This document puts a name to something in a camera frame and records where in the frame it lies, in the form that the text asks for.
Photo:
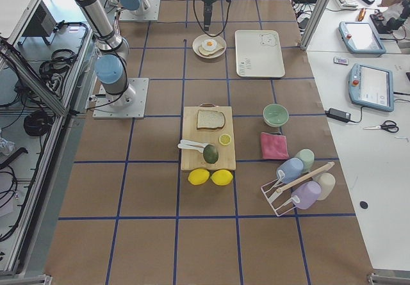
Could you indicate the round cream plate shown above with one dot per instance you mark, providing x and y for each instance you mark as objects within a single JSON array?
[{"x": 199, "y": 39}]

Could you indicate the bread slice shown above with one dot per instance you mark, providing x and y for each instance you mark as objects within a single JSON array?
[
  {"x": 210, "y": 119},
  {"x": 210, "y": 53}
]

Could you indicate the fried egg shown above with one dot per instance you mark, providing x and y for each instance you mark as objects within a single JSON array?
[{"x": 209, "y": 44}]

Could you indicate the cream bear tray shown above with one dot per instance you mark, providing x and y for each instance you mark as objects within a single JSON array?
[{"x": 258, "y": 54}]

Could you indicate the green bowl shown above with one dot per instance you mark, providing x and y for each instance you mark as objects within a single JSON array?
[{"x": 275, "y": 115}]

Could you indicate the lemon slice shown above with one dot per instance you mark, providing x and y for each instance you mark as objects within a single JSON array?
[{"x": 225, "y": 139}]

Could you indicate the white plastic knife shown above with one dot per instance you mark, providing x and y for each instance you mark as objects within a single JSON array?
[{"x": 193, "y": 143}]

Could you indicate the white plastic fork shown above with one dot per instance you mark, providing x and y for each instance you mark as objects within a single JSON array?
[{"x": 190, "y": 147}]

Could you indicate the wooden cutting board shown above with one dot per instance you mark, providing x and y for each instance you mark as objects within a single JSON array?
[{"x": 192, "y": 159}]

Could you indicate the pink cloth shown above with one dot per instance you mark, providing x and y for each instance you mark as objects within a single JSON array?
[{"x": 274, "y": 146}]

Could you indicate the far teach pendant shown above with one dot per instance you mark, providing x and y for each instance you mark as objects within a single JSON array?
[{"x": 361, "y": 38}]

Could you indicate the teach pendant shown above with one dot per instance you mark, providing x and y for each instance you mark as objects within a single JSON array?
[
  {"x": 361, "y": 38},
  {"x": 371, "y": 87}
]

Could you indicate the yellow lemon left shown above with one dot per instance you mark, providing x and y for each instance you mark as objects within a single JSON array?
[{"x": 198, "y": 176}]

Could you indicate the yellow lemon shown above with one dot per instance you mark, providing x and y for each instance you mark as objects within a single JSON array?
[
  {"x": 222, "y": 177},
  {"x": 198, "y": 176}
]

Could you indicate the yellow lemon right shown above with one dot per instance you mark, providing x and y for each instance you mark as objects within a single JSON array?
[{"x": 222, "y": 177}]

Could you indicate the black power adapter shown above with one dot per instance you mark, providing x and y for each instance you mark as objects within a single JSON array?
[{"x": 339, "y": 115}]

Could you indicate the green cup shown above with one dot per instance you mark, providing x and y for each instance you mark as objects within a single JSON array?
[{"x": 307, "y": 157}]

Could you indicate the near teach pendant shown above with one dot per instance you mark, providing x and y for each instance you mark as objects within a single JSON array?
[{"x": 371, "y": 87}]

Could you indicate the blue cup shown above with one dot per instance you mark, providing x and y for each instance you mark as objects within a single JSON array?
[{"x": 289, "y": 170}]

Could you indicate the beige cup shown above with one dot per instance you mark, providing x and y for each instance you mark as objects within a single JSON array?
[{"x": 327, "y": 182}]

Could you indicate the purple cup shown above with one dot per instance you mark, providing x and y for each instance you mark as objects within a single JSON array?
[{"x": 306, "y": 194}]

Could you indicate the black scissors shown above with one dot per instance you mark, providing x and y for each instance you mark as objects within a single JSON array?
[{"x": 388, "y": 126}]

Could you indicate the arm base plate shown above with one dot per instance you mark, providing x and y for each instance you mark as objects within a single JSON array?
[
  {"x": 130, "y": 105},
  {"x": 149, "y": 11}
]

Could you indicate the white wire cup rack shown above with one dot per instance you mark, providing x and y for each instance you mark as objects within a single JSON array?
[{"x": 278, "y": 195}]

